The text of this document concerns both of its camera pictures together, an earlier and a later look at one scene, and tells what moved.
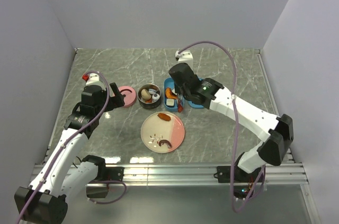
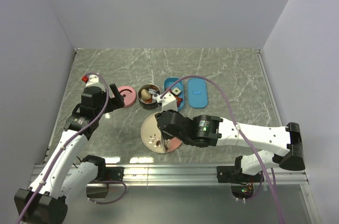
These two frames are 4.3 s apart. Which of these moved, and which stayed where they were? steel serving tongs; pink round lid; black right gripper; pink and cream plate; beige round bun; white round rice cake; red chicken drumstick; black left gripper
Moved: black right gripper; red chicken drumstick; steel serving tongs
Stayed: beige round bun; pink round lid; pink and cream plate; black left gripper; white round rice cake
